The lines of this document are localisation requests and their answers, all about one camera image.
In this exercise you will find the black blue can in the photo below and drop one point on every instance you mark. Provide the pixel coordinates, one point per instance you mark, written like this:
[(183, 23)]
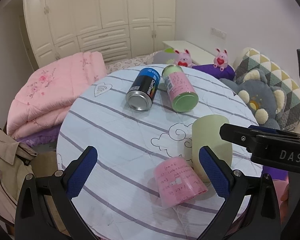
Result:
[(142, 92)]

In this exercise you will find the heart patterned bed sheet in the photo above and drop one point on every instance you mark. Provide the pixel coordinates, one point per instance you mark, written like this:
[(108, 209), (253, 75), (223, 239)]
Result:
[(137, 61)]

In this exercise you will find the triangle patterned quilted cushion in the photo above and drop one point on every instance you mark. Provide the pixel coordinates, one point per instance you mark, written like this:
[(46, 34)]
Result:
[(250, 59)]

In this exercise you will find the purple pillow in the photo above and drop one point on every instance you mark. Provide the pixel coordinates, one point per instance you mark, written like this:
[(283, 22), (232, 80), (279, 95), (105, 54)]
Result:
[(227, 73)]

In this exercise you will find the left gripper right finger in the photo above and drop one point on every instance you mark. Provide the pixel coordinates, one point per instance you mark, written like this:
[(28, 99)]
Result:
[(250, 209)]

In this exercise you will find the white wall socket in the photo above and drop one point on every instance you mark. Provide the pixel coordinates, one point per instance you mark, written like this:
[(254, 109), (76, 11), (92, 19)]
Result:
[(218, 33)]

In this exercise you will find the cream white wardrobe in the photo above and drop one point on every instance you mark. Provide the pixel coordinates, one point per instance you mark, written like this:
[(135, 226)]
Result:
[(118, 29)]

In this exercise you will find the pink bunny plush right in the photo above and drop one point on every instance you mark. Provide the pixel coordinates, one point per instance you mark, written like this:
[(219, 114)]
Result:
[(221, 59)]

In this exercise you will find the white bedside table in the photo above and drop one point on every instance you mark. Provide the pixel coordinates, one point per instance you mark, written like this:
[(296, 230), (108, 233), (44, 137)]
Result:
[(198, 55)]

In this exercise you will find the grey elephant plush toy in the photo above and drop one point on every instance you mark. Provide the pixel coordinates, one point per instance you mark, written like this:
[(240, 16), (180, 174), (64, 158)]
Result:
[(266, 103)]

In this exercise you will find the folded pink quilt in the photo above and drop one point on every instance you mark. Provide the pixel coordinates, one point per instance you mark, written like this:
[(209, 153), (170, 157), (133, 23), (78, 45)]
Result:
[(45, 99)]

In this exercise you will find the pink bunny plush left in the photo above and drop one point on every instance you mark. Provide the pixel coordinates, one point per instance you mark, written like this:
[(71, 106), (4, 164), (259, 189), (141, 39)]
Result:
[(183, 58)]

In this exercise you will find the pink bunny plush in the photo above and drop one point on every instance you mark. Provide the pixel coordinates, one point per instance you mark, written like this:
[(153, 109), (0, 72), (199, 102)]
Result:
[(183, 58), (221, 59)]

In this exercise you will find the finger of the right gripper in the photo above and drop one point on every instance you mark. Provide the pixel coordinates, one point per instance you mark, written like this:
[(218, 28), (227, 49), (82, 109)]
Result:
[(274, 131), (238, 135)]

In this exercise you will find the pink green labelled can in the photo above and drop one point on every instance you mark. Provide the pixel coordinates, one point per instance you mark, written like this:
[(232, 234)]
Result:
[(180, 91)]

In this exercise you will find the striped white tablecloth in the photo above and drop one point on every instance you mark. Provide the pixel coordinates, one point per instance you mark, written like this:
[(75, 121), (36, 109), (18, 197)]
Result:
[(120, 199)]

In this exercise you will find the beige jacket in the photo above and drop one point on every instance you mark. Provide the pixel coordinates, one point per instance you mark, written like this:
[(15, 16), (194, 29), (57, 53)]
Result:
[(15, 158)]

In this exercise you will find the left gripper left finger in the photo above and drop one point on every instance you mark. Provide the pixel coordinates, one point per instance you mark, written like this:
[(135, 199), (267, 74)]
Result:
[(45, 209)]

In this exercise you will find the light green plastic cup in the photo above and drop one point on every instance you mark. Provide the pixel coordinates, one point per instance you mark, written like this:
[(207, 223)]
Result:
[(205, 132)]

